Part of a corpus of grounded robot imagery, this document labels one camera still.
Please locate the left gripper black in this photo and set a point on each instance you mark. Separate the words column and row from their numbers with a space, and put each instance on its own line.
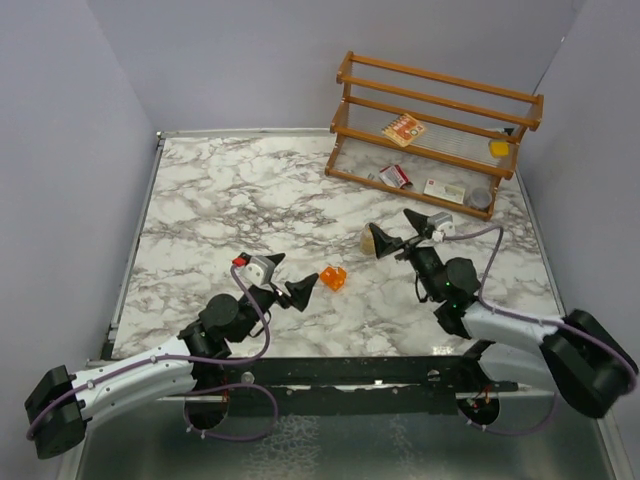
column 299, row 290

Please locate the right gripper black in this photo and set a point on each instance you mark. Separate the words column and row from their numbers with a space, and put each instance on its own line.
column 385, row 245

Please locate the clear pill bottle gold lid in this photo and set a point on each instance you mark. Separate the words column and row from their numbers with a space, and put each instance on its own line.
column 366, row 242

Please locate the orange pill organizer box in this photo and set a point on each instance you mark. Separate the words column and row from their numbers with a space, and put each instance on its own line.
column 333, row 277

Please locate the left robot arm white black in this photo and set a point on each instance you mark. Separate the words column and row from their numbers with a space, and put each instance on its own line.
column 228, row 332

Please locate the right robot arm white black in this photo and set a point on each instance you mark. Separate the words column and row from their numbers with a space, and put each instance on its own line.
column 573, row 355

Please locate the white red medicine box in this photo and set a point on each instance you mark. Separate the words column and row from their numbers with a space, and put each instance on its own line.
column 444, row 191

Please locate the red white torn packet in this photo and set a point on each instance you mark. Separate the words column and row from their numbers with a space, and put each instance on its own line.
column 394, row 176

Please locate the clear round jar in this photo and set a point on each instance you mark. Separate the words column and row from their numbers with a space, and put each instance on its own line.
column 479, row 199

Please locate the wooden three-tier shelf rack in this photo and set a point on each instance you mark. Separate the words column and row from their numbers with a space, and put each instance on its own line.
column 461, row 117

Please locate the orange spiral notebook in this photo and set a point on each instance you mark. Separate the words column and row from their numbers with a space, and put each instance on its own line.
column 404, row 130

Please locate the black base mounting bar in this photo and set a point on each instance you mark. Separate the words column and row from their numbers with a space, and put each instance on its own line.
column 344, row 386

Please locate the yellow small container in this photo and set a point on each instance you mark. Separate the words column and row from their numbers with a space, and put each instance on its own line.
column 498, row 148

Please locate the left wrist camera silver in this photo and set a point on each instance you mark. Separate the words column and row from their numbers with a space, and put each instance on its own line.
column 250, row 269

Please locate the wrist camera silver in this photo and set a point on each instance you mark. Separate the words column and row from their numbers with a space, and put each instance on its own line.
column 443, row 226
column 250, row 269

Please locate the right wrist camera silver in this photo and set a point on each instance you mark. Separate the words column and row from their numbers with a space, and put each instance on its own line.
column 443, row 226

